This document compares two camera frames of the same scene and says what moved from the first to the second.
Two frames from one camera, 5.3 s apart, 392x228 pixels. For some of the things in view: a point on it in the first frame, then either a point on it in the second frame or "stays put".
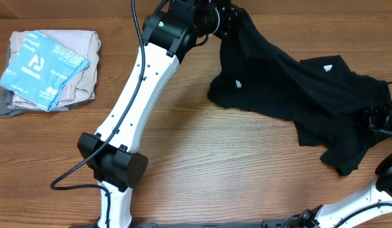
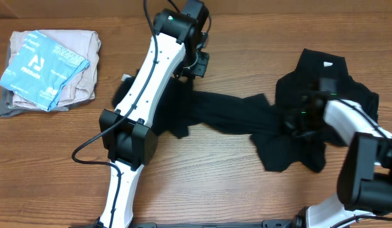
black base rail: x=267 y=223 stays put
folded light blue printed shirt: x=40 y=69 stays put
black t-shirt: x=328 y=103 -> x=181 y=107
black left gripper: x=232 y=15 -> x=200 y=70
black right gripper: x=370 y=116 -> x=289 y=123
